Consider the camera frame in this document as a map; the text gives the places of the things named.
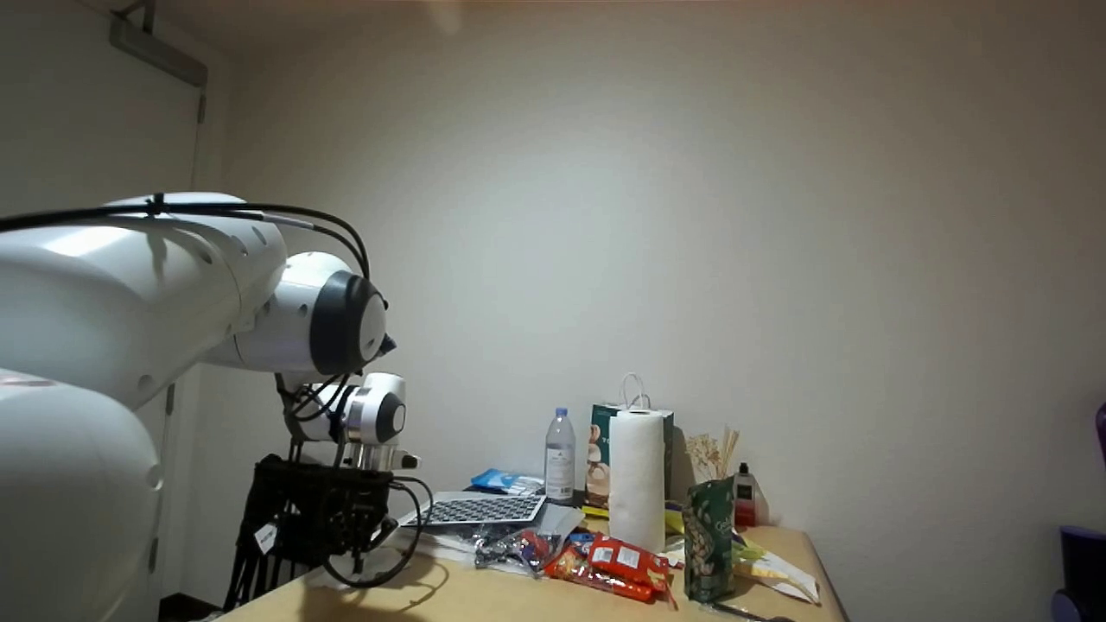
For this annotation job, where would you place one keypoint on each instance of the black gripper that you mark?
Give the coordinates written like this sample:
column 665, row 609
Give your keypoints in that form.
column 364, row 507

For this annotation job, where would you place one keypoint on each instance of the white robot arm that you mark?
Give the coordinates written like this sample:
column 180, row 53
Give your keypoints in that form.
column 115, row 313

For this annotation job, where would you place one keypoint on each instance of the white paper towel roll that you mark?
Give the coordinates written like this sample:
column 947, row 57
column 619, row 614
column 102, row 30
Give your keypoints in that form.
column 638, row 480

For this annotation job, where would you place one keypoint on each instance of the black folding crate cart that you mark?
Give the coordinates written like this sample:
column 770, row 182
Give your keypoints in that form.
column 269, row 519

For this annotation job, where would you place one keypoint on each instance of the black and white keyboard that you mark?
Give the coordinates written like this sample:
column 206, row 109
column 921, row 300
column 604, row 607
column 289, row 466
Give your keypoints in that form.
column 485, row 511

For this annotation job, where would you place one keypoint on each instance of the blue plastic packet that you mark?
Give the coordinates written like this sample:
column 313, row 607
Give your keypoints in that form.
column 493, row 482

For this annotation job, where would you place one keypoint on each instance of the small black red item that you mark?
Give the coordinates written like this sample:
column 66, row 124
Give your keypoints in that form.
column 501, row 552

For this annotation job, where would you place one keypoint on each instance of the clear plastic water bottle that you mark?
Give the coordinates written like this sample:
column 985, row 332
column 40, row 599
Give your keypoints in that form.
column 556, row 454

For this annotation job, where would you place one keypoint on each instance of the red snack packets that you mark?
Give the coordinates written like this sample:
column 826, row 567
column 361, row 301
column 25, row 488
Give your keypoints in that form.
column 616, row 567

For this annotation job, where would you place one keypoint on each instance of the dark green snack bag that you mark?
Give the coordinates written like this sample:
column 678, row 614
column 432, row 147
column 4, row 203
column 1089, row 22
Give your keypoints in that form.
column 709, row 542

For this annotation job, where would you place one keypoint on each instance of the wooden reed sticks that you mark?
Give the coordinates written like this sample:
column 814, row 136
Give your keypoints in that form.
column 714, row 451

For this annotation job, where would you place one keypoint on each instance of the yellow green packet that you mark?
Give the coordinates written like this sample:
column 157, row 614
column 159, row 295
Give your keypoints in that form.
column 781, row 575

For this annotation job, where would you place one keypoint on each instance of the grey door closer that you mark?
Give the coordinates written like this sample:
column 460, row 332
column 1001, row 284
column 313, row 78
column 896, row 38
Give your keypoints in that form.
column 157, row 45

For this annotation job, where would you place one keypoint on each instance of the purple object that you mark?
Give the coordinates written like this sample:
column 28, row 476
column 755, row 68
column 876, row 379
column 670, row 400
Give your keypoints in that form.
column 1084, row 566

